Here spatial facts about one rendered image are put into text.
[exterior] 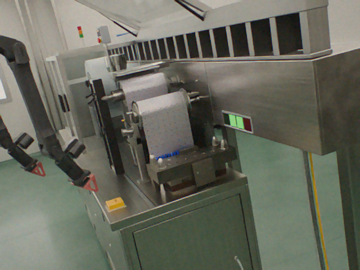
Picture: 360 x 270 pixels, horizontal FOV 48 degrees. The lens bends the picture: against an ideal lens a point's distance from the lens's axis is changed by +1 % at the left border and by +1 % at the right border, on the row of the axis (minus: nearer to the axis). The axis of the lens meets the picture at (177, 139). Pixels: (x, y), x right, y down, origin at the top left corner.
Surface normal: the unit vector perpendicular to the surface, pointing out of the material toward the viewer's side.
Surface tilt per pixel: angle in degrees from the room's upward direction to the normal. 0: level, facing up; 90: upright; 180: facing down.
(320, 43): 90
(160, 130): 90
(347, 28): 90
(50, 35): 90
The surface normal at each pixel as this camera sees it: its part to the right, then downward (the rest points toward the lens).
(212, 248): 0.36, 0.18
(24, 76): 0.65, 0.12
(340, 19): -0.91, 0.27
